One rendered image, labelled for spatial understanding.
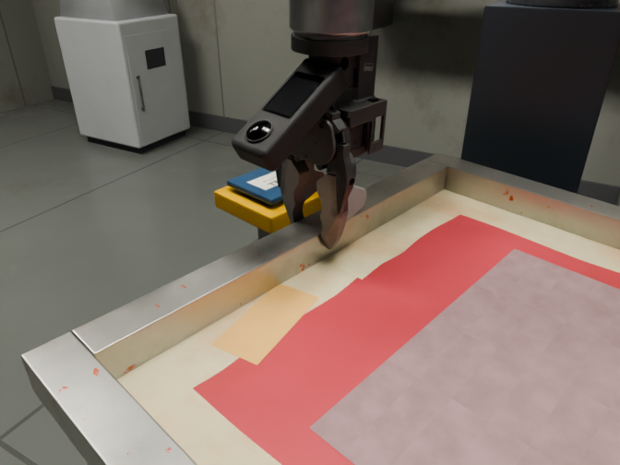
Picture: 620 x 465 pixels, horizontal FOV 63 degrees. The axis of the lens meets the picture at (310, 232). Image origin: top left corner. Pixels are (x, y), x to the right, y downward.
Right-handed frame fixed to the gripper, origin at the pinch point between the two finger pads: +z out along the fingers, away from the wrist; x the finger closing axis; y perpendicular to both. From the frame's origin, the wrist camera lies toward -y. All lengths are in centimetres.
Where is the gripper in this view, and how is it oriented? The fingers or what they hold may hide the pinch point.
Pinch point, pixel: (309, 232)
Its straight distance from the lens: 54.7
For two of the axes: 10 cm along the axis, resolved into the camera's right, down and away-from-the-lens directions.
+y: 6.9, -3.5, 6.3
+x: -7.3, -3.6, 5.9
